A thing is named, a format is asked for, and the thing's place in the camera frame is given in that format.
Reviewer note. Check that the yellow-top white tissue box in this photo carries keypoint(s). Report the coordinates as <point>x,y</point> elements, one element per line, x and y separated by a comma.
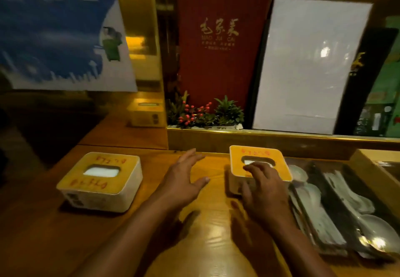
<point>278,161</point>
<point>103,198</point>

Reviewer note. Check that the small dark label card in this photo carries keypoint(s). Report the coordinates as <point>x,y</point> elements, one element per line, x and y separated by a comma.
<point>372,120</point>

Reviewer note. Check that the blue and white poster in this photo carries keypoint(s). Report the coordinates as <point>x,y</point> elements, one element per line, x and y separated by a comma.
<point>47,36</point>

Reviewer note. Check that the artificial plant with red berries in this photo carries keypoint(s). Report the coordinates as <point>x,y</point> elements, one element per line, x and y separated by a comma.
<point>228,114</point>

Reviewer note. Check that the red menu book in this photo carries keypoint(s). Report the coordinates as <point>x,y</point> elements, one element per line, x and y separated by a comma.
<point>218,76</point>

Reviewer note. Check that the white laminated board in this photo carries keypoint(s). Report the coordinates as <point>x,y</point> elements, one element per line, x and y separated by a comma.
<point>306,83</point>

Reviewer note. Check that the green drinks menu board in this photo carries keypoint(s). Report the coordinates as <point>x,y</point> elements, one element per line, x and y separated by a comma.
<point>390,83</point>

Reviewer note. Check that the person's left forearm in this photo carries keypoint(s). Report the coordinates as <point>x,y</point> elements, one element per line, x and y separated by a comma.
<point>125,242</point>

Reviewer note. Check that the small white ceramic bowl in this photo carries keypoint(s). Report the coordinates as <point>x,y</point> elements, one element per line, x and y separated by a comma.
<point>297,173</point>

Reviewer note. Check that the wooden cutlery box clear lid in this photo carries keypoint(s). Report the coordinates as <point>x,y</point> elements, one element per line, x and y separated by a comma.
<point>368,173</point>

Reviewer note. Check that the black menu book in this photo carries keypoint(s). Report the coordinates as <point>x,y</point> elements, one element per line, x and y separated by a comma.
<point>359,98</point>

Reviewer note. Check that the gold-trimmed wooden counter ledge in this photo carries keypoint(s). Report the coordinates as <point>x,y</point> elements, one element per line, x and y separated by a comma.
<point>218,142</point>

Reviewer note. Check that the gold mirror panel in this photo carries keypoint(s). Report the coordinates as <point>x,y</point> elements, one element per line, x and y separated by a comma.
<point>143,67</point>

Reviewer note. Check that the person's left hand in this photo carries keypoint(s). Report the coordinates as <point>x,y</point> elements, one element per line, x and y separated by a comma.
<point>178,186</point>

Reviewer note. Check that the person's right hand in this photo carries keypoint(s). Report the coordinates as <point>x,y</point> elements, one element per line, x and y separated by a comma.
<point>268,201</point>

